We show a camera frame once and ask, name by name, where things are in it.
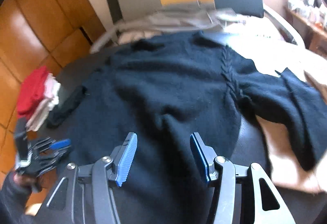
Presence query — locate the red knit sweater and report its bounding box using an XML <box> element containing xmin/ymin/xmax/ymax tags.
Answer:
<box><xmin>17</xmin><ymin>66</ymin><xmax>49</xmax><ymax>120</ymax></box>

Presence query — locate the person's left hand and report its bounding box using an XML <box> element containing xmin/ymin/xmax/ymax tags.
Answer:
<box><xmin>13</xmin><ymin>172</ymin><xmax>42</xmax><ymax>192</ymax></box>

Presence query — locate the black knit sweater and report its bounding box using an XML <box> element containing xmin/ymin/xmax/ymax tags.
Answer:
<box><xmin>49</xmin><ymin>33</ymin><xmax>326</xmax><ymax>223</ymax></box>

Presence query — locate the black folded garment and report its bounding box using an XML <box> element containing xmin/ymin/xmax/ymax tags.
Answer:
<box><xmin>46</xmin><ymin>86</ymin><xmax>87</xmax><ymax>129</ymax></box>

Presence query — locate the wooden wardrobe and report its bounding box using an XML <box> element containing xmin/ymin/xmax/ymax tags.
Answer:
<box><xmin>1</xmin><ymin>0</ymin><xmax>105</xmax><ymax>174</ymax></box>

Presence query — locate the grey hoodie on chair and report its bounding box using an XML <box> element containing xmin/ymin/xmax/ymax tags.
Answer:
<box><xmin>116</xmin><ymin>1</ymin><xmax>247</xmax><ymax>33</ymax></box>

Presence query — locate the beige garment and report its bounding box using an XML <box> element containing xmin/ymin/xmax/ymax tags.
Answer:
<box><xmin>226</xmin><ymin>34</ymin><xmax>326</xmax><ymax>194</ymax></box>

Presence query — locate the pink knit sweater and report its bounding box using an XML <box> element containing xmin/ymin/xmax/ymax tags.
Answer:
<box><xmin>26</xmin><ymin>73</ymin><xmax>61</xmax><ymax>132</ymax></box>

